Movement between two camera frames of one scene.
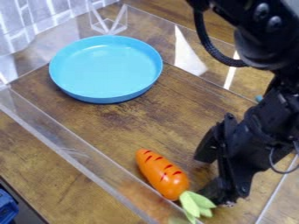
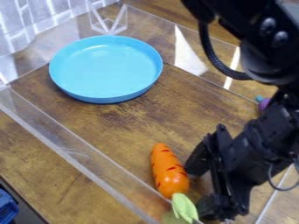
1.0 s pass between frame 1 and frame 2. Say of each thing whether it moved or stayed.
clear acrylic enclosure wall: stayed
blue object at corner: stayed
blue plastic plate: stayed
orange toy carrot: moved
